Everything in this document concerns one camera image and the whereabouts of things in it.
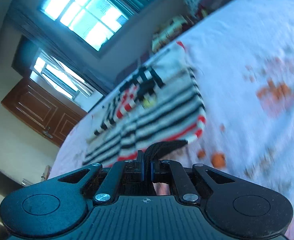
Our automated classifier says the striped knit sweater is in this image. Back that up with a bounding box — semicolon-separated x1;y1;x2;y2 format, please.
82;41;206;166

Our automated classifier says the black strap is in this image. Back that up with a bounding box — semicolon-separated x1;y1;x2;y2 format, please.
145;140;188;165

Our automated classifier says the side room window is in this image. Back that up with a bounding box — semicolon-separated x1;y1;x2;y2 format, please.
33;51;94;100

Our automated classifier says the folded floral blanket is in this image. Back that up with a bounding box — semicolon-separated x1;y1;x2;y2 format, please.
151;15;194;54

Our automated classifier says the floral white bed sheet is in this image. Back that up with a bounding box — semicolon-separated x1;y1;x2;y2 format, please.
47;0;294;240

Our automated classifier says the large bedroom window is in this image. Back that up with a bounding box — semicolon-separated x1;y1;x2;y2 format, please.
41;0;135;51

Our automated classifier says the brown wooden door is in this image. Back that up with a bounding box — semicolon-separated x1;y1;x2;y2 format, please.
1;77;87;147

